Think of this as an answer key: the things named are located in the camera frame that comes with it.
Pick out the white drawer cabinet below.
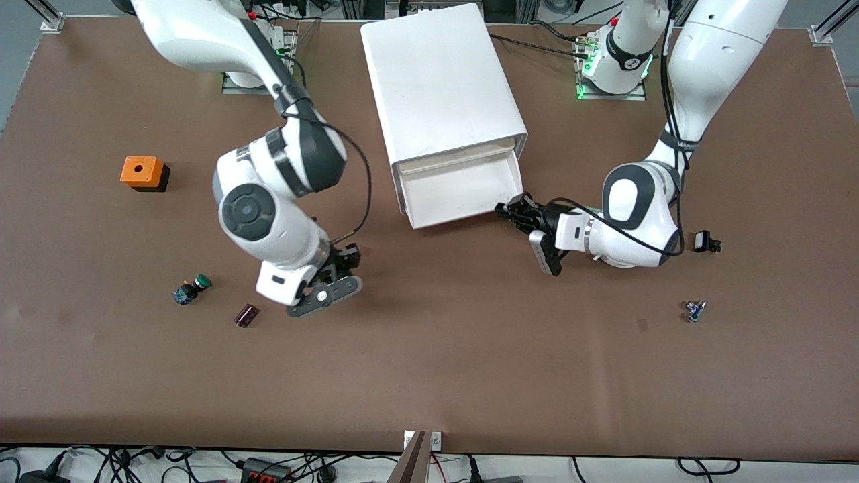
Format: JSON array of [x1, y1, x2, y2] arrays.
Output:
[[360, 2, 529, 222]]

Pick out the black looped floor cable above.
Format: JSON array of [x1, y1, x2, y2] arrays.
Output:
[[676, 457, 741, 477]]

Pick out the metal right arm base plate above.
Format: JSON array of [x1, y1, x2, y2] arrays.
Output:
[[221, 27, 301, 95]]

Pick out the tangled black floor cables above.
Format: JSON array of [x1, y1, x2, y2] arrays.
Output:
[[0, 445, 403, 483]]

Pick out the black power strip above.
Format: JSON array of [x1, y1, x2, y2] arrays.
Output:
[[242, 458, 293, 483]]

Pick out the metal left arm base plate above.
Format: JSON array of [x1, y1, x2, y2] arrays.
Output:
[[575, 30, 647, 102]]

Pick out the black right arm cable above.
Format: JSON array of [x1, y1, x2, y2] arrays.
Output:
[[274, 84, 374, 248]]

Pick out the aluminium frame profile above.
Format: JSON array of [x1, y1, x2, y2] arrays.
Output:
[[809, 0, 859, 46], [23, 0, 66, 33]]

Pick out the green push button switch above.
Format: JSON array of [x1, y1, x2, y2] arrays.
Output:
[[172, 274, 213, 307]]

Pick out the brown camera stand post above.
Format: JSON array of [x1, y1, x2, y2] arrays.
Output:
[[386, 431, 432, 483]]

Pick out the orange box with hole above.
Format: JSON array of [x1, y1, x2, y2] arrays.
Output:
[[119, 156, 171, 193]]

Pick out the black cable on table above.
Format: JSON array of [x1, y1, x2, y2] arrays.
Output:
[[487, 32, 595, 62], [529, 20, 581, 44]]

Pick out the white plastic drawer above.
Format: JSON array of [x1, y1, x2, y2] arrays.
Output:
[[399, 149, 525, 230], [396, 138, 523, 176]]

